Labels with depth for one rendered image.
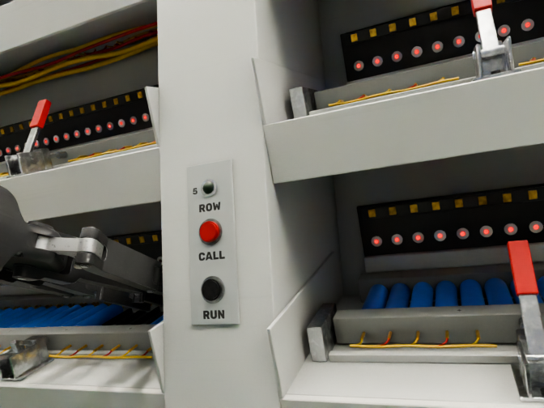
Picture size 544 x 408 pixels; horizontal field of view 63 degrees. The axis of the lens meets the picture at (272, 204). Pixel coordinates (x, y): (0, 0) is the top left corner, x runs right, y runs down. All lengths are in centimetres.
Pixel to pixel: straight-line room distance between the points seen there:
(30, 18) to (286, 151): 34
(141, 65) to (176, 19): 30
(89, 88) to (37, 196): 32
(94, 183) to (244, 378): 22
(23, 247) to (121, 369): 17
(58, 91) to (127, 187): 43
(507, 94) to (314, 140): 13
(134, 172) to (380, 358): 25
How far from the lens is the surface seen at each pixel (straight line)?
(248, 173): 33
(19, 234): 31
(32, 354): 50
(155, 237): 57
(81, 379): 45
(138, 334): 44
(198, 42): 39
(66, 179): 45
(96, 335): 48
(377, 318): 37
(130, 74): 72
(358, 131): 32
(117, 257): 34
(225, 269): 33
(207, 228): 34
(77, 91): 78
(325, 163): 32
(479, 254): 46
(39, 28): 56
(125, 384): 41
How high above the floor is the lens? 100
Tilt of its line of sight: 10 degrees up
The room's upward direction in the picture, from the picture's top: 4 degrees counter-clockwise
